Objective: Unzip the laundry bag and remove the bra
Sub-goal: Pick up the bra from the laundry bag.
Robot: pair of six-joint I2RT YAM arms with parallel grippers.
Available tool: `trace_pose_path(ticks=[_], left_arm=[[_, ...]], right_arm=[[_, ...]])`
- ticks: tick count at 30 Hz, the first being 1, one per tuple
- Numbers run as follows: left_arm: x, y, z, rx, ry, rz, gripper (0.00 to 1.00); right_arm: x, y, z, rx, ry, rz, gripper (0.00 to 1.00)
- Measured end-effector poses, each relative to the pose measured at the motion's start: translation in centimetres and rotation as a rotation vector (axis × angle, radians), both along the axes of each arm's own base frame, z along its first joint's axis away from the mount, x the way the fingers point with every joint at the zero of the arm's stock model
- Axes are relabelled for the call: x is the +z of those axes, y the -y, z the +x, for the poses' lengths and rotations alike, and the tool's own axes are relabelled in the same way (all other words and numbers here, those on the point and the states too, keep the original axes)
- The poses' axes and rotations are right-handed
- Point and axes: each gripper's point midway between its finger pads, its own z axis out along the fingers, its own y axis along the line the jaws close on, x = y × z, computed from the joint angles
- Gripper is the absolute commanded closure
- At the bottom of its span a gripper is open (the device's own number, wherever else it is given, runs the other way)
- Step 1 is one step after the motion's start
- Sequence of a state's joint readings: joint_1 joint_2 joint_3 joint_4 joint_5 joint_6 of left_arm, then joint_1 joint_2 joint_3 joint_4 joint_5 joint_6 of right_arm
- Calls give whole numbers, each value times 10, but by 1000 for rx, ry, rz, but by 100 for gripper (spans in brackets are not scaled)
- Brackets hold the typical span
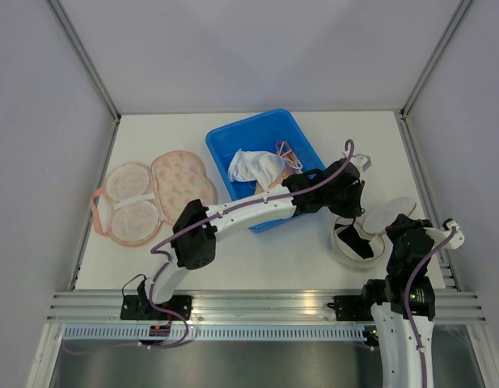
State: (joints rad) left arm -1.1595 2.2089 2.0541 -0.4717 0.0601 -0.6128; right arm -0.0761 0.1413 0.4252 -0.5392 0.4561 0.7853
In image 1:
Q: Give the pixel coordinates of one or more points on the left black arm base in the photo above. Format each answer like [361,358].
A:
[133,308]

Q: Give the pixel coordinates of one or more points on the white mesh laundry bag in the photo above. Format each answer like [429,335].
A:
[372,226]

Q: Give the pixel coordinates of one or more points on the blue plastic bin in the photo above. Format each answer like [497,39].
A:
[259,148]

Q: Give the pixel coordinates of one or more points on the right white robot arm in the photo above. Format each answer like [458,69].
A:
[402,305]

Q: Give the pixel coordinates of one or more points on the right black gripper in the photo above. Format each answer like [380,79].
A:
[403,221]

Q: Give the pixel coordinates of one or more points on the aluminium mounting rail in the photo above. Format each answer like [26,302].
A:
[303,307]

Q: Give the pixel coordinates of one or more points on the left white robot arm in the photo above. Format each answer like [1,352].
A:
[200,228]

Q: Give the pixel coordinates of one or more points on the black bra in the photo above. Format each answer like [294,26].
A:
[347,238]

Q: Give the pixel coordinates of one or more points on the white slotted cable duct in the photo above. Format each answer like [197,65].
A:
[257,333]

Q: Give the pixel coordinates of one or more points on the floral mesh laundry bag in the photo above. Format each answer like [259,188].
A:
[136,200]

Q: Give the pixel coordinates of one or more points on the beige bra in bin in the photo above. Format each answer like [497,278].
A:
[272,170]

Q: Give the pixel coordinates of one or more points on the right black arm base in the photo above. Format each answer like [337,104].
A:
[351,308]

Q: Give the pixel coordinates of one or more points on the white satin bra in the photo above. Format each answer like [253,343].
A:
[242,167]

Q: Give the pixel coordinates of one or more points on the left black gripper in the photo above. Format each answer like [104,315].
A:
[354,208]

